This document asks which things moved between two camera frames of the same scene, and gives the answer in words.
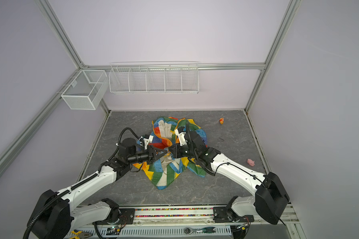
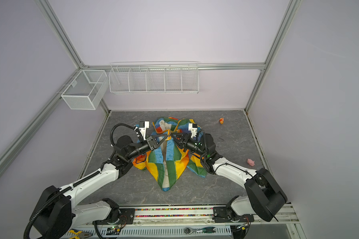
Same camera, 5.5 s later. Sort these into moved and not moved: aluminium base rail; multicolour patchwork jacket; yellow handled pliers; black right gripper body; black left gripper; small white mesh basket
Moved: black left gripper; black right gripper body
Not moved: small white mesh basket; yellow handled pliers; multicolour patchwork jacket; aluminium base rail
